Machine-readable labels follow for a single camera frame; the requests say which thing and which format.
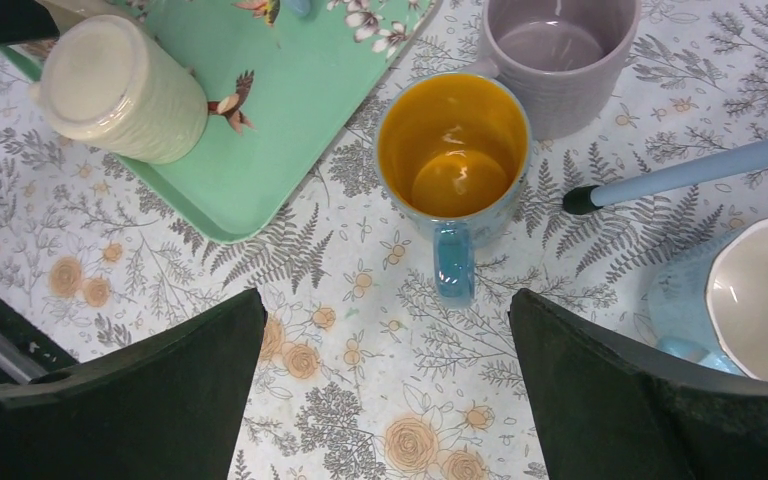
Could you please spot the light blue tripod stand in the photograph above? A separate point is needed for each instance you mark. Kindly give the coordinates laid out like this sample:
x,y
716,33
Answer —
x,y
587,199

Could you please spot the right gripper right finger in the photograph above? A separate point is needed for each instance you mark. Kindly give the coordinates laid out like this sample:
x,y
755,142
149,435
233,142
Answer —
x,y
609,407

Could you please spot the light blue mug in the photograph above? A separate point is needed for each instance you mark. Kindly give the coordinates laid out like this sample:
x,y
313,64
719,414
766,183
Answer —
x,y
709,304

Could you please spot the green plastic tray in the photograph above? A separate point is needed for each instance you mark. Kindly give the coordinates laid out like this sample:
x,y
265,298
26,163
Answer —
x,y
310,74

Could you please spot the mauve pink mug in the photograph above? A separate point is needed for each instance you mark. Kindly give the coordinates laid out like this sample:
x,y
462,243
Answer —
x,y
560,58

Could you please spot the cream upside-down mug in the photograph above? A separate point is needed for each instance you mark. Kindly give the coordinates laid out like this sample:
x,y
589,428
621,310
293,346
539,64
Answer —
x,y
107,84

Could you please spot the floral table cloth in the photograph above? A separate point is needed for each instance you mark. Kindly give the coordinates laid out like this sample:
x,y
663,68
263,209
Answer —
x,y
363,374

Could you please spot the blue mug yellow inside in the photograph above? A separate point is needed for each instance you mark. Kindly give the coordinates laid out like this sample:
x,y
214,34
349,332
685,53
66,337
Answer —
x,y
452,151

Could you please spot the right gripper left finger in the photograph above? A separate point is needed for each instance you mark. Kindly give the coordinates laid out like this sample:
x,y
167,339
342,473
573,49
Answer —
x,y
167,407

